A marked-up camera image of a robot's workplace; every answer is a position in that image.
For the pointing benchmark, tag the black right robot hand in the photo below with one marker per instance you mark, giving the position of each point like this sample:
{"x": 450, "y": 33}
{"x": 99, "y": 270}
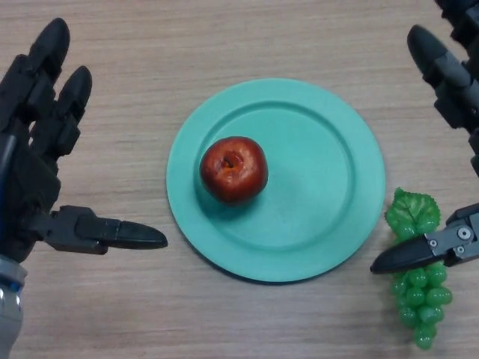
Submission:
{"x": 454, "y": 97}

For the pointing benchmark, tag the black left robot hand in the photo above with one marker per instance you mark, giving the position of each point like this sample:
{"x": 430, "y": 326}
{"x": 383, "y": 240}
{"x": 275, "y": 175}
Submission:
{"x": 33, "y": 179}

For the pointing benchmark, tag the red apple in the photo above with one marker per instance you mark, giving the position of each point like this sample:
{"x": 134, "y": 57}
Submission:
{"x": 234, "y": 172}

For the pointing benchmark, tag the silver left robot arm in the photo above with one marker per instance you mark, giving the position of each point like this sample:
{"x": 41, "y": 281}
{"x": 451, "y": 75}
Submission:
{"x": 9, "y": 310}

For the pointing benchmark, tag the green round plate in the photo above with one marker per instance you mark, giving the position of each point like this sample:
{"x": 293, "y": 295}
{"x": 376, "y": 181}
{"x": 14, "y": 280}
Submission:
{"x": 318, "y": 194}

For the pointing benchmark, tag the green plastic grape bunch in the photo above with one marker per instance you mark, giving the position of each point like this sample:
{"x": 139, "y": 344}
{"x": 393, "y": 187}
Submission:
{"x": 411, "y": 211}

